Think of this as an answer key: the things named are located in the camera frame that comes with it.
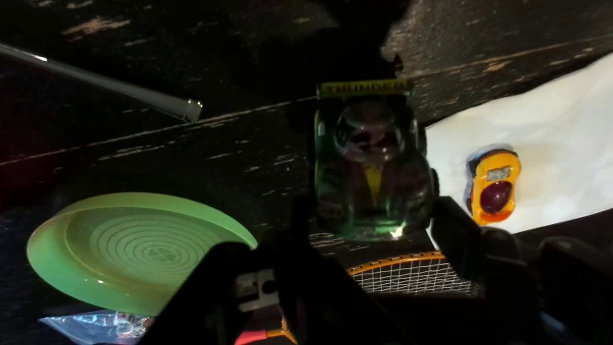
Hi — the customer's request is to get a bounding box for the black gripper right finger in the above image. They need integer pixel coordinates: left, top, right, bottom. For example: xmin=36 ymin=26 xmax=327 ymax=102
xmin=429 ymin=196 xmax=613 ymax=345

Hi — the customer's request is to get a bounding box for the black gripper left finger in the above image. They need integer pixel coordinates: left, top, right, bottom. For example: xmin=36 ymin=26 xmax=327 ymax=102
xmin=141 ymin=196 xmax=409 ymax=345

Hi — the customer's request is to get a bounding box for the green toy race car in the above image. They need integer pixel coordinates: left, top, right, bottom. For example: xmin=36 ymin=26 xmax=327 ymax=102
xmin=310 ymin=77 xmax=440 ymax=244

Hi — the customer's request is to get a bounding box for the orange toy car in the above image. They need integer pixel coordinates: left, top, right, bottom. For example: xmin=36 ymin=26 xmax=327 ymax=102
xmin=463 ymin=148 xmax=524 ymax=229

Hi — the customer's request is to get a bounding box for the white paper napkin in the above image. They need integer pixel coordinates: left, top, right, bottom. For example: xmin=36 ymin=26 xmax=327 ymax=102
xmin=423 ymin=53 xmax=613 ymax=237

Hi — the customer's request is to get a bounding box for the green plastic plate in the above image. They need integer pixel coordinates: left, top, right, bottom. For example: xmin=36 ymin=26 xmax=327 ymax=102
xmin=24 ymin=191 xmax=258 ymax=319

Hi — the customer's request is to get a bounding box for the silver metal spoon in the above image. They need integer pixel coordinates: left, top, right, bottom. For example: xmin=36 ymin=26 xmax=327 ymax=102
xmin=0 ymin=41 xmax=204 ymax=123

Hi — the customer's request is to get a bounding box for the clear plastic bag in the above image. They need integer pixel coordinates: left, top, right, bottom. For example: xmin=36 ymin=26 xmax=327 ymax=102
xmin=38 ymin=309 xmax=155 ymax=345

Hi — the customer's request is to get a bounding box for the orange badminton racket red handle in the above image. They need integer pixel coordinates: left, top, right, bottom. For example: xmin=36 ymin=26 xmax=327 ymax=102
xmin=233 ymin=250 xmax=486 ymax=345

